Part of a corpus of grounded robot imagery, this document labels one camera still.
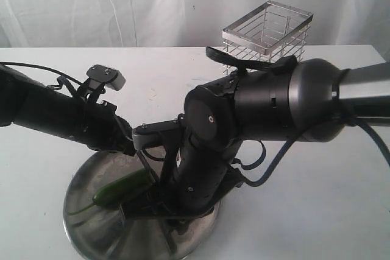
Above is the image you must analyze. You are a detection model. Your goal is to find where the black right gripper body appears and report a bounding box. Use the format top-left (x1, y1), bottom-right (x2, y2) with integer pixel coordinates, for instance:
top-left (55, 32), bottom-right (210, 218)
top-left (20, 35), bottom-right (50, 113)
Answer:
top-left (120, 138), bottom-right (244, 236)

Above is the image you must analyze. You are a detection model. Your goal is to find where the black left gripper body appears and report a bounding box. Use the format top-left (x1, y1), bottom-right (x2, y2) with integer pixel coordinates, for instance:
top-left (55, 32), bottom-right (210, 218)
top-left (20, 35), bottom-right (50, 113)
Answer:
top-left (76, 101), bottom-right (136, 156)

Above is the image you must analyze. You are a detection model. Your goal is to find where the dark green object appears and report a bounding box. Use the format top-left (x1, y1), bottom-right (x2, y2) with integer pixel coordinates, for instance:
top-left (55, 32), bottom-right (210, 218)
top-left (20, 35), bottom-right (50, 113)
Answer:
top-left (66, 169), bottom-right (153, 216)

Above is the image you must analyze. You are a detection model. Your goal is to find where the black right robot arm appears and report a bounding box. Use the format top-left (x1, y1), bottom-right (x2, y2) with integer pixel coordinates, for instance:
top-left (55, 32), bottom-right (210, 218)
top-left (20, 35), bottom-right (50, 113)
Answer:
top-left (120, 57), bottom-right (389, 226)

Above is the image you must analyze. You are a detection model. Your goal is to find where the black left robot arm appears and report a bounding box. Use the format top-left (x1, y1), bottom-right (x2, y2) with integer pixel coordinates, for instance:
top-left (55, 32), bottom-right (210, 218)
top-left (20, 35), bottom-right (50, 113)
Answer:
top-left (1, 65), bottom-right (136, 156)

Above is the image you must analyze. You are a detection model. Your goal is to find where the round steel plate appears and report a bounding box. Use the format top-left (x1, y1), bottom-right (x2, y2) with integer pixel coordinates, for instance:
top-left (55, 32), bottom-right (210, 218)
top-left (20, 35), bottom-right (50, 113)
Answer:
top-left (63, 152), bottom-right (220, 259)

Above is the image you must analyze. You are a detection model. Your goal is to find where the white backdrop curtain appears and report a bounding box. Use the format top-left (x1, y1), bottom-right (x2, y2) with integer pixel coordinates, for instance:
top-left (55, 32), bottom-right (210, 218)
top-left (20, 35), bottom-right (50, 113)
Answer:
top-left (1, 0), bottom-right (389, 51)

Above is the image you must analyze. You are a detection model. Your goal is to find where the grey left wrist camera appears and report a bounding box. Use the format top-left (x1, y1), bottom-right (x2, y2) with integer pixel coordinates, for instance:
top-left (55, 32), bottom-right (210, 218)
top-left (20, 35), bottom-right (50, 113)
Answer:
top-left (87, 65), bottom-right (126, 91)

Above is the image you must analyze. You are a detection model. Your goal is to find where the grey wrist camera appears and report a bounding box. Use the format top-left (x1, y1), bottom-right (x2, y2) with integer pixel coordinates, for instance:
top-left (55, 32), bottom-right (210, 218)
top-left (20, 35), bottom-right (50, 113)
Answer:
top-left (87, 65), bottom-right (126, 91)
top-left (132, 120), bottom-right (182, 150)

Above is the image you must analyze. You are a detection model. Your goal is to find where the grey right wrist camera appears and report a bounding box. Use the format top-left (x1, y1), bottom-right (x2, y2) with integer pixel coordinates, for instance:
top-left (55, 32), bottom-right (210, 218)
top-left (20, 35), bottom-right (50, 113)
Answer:
top-left (132, 120), bottom-right (182, 150)

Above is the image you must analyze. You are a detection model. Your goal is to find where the steel wire utensil basket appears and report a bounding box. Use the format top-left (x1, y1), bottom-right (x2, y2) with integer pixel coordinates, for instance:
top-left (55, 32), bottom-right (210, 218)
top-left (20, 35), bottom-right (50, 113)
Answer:
top-left (222, 0), bottom-right (313, 62)

